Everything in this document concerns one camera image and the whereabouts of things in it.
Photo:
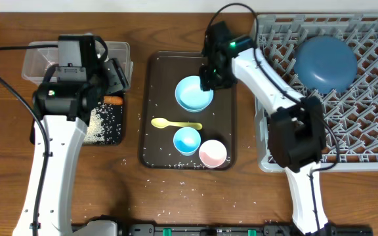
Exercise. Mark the dark blue plate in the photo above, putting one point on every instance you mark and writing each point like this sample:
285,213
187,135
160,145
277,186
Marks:
325,63

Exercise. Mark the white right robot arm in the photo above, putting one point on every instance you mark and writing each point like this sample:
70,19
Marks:
297,132

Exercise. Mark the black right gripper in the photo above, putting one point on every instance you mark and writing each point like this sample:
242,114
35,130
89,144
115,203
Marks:
212,80

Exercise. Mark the dark brown serving tray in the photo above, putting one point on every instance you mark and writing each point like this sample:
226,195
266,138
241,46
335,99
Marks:
156,150

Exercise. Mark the black waste tray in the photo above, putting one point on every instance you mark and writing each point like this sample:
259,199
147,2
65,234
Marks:
62,133

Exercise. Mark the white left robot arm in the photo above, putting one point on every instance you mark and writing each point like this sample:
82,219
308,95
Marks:
47,208

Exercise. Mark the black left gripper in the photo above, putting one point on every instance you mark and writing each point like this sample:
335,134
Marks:
111,77

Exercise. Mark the blue cup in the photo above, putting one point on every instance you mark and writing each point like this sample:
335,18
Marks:
186,141

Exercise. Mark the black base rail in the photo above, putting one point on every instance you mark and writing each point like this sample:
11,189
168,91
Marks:
266,230

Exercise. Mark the grey dishwasher rack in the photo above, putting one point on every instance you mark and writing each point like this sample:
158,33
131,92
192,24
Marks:
352,114

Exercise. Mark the yellow plastic spoon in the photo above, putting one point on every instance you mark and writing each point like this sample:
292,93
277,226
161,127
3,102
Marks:
163,123

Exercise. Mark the orange carrot piece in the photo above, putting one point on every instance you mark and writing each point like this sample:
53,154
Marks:
114,100

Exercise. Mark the clear plastic bin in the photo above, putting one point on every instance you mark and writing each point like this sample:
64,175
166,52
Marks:
37,61

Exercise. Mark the pink cup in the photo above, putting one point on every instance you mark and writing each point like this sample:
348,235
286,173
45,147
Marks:
212,153

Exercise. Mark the spilled rice pile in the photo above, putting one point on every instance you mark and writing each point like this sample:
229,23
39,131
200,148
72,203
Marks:
105,127

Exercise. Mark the light blue bowl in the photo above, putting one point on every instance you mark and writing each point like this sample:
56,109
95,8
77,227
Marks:
190,96

